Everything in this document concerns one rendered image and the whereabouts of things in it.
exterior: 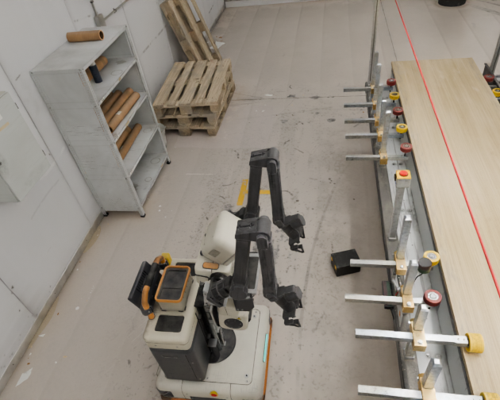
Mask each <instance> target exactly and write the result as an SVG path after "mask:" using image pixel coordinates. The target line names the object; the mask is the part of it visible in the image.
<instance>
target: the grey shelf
mask: <svg viewBox="0 0 500 400"><path fill-rule="evenodd" d="M91 30H102V31H103V33H104V40H93V41H82V42H68V40H67V41H66V42H65V43H64V44H62V45H61V46H60V47H59V48H57V49H56V50H55V51H54V52H53V53H52V54H51V55H49V56H48V57H47V58H45V59H44V60H43V61H42V62H40V63H39V64H38V65H36V66H35V67H34V69H32V70H31V71H30V72H29V73H30V75H31V76H32V78H33V81H34V82H35V84H36V85H37V88H38V90H39V92H40V94H41V96H42V98H43V99H44V101H45V103H46V105H47V107H48V109H49V111H50V113H51V115H52V117H53V119H54V120H55V122H56V124H57V126H58V128H59V130H60V132H61V134H62V136H63V138H64V139H65V141H66V143H67V146H68V147H69V149H70V151H71V154H72V155H73V156H74V158H75V161H76V163H77V164H78V166H79V169H80V171H81V172H82V174H83V176H84V178H85V180H86V181H87V184H88V186H89V188H90V190H91V192H92V194H93V195H94V197H95V199H96V201H97V203H98V205H99V207H100V209H101V211H102V212H103V216H104V217H108V215H109V213H106V211H139V213H140V216H141V217H145V215H146V214H145V212H144V209H143V207H142V206H143V204H144V202H145V199H146V197H147V194H148V192H149V191H150V189H151V188H152V186H153V184H154V182H155V181H156V178H157V176H158V174H159V173H160V170H161V168H162V166H163V164H164V162H165V160H166V159H167V164H170V163H171V161H170V159H169V156H168V154H167V149H166V146H165V143H164V141H163V137H162V134H161V132H160V127H159V124H158V121H157V119H156V115H155V112H154V109H153V106H152V102H151V99H150V97H149V94H148V89H147V87H146V84H145V81H144V77H143V75H142V72H141V69H140V65H139V62H138V59H137V55H136V53H135V49H134V47H133V42H132V40H131V37H130V35H129V30H128V27H127V25H111V26H101V27H90V28H82V29H80V30H79V32H80V31H91ZM125 34H126V35H125ZM126 37H127V38H126ZM127 39H128V40H127ZM129 46H130V47H129ZM130 49H131V50H130ZM131 51H132V52H131ZM99 56H104V57H106V58H107V60H108V63H107V65H106V66H105V67H104V68H103V69H102V70H101V71H100V72H99V73H100V75H101V77H102V82H101V83H95V81H94V78H93V79H92V80H91V81H89V79H88V77H87V74H86V72H85V70H86V69H87V68H88V67H89V66H90V65H91V64H92V63H93V62H94V61H95V60H96V59H97V58H98V57H99ZM137 71H138V72H137ZM80 72H81V73H80ZM138 73H139V74H138ZM79 76H80V77H79ZM139 76H140V77H139ZM141 83H142V84H141ZM142 85H143V86H142ZM127 88H132V89H133V91H136V92H138V93H139V94H140V98H139V99H138V100H137V102H136V103H135V104H134V106H133V107H132V109H131V110H130V111H129V112H128V113H127V114H126V116H125V117H124V119H123V120H122V121H121V123H120V124H119V125H118V127H117V128H116V129H115V130H114V131H113V133H111V132H110V128H109V126H108V124H107V122H106V119H105V117H104V114H103V112H102V109H101V107H100V105H101V104H102V102H103V101H104V100H105V99H106V97H107V96H108V95H109V94H110V92H111V91H112V92H113V93H114V92H115V91H116V90H120V91H121V92H122V94H123V93H124V91H125V90H126V89H127ZM143 88H144V89H143ZM149 107H150V108H149ZM95 112H96V113H95ZM96 114H97V115H96ZM152 117H153V118H152ZM153 119H154V121H153ZM154 122H155V123H154ZM100 123H101V124H100ZM136 123H139V124H141V126H142V129H141V131H140V132H139V134H138V135H137V138H136V139H135V141H134V142H133V144H132V146H131V148H130V149H129V151H128V153H127V154H126V156H125V158H124V159H123V160H122V158H121V154H120V152H119V151H118V148H117V145H116V142H117V140H118V138H119V137H120V135H121V134H122V133H123V131H124V130H125V128H126V127H127V126H128V127H130V128H131V129H133V127H134V125H135V124H136ZM103 131H104V132H103ZM158 134H159V135H158ZM112 146H113V147H112ZM162 146H163V147H162ZM111 149H112V150H111ZM113 154H114V155H113ZM115 158H116V159H115ZM118 165H119V166H118Z"/></svg>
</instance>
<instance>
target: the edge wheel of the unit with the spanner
mask: <svg viewBox="0 0 500 400"><path fill-rule="evenodd" d="M423 300H424V302H425V303H426V304H427V305H429V306H438V305H440V302H441V300H442V296H441V294H440V293H439V292H438V291H437V290H432V289H430V290H427V291H426V292H425V293H424V296H423Z"/></svg>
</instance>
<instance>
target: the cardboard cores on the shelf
mask: <svg viewBox="0 0 500 400"><path fill-rule="evenodd" d="M94 62H95V63H96V65H97V67H98V70H99V71H101V70H102V69H103V68H104V67H105V66H106V65H107V63H108V60H107V58H106V57H104V56H99V57H98V58H97V59H96V60H95V61H94ZM85 72H86V74H87V77H88V79H89V81H91V80H92V79H93V76H92V74H91V72H90V68H89V67H88V68H87V69H86V70H85ZM139 98H140V94H139V93H138V92H136V91H133V89H132V88H127V89H126V90H125V91H124V93H123V94H122V92H121V91H120V90H116V91H115V92H114V93H113V92H112V91H111V92H110V94H109V95H108V96H107V97H106V99H105V100H104V101H103V102H102V104H101V105H100V107H101V109H102V112H103V114H104V117H105V119H106V122H107V124H108V126H109V128H110V132H111V133H113V131H114V130H115V129H116V128H117V127H118V125H119V124H120V123H121V121H122V120H123V119H124V117H125V116H126V114H127V113H128V112H129V111H130V110H131V109H132V107H133V106H134V104H135V103H136V102H137V100H138V99H139ZM141 129H142V126H141V124H139V123H136V124H135V125H134V127H133V129H131V128H130V127H128V126H127V127H126V128H125V130H124V131H123V133H122V134H121V135H120V137H119V138H118V140H117V142H116V145H117V148H118V151H119V152H120V154H121V158H122V160H123V159H124V158H125V156H126V154H127V153H128V151H129V149H130V148H131V146H132V144H133V142H134V141H135V139H136V138H137V135H138V134H139V132H140V131H141Z"/></svg>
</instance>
